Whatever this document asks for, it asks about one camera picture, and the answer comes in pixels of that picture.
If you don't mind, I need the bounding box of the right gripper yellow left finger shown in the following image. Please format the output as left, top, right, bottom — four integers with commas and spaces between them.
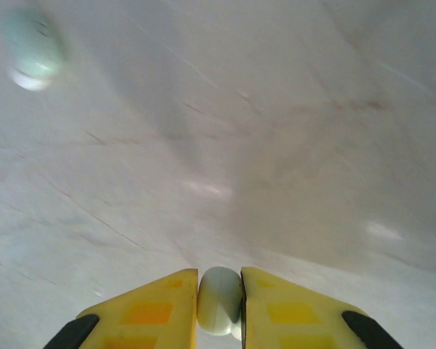
45, 268, 199, 349

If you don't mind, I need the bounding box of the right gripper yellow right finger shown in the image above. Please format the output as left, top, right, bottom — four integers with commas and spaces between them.
239, 266, 405, 349

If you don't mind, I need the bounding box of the pale green earbud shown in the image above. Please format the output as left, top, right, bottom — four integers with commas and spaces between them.
197, 265, 246, 342

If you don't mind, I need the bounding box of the pale green earbud charging case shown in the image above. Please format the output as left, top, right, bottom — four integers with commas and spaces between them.
0, 7, 68, 92

